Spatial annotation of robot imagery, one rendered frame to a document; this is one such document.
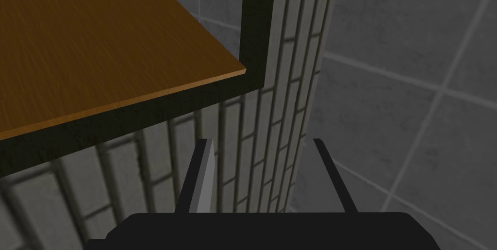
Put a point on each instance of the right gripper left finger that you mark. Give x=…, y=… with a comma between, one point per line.
x=198, y=180

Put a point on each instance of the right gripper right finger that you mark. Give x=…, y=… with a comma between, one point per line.
x=334, y=180

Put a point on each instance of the brown wooden door leaf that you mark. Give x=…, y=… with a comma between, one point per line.
x=97, y=48

